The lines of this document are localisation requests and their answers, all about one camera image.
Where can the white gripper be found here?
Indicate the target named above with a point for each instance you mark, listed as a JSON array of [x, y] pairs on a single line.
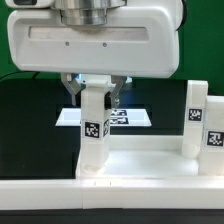
[[104, 37]]

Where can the white desk top tray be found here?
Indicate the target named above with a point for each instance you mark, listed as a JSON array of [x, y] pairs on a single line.
[[139, 157]]

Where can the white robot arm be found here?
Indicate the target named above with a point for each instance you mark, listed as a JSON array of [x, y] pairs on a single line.
[[118, 38]]

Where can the fiducial marker sheet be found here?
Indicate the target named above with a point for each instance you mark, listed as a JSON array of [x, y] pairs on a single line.
[[119, 117]]

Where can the white front guide rail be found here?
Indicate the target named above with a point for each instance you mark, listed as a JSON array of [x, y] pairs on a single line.
[[174, 193]]

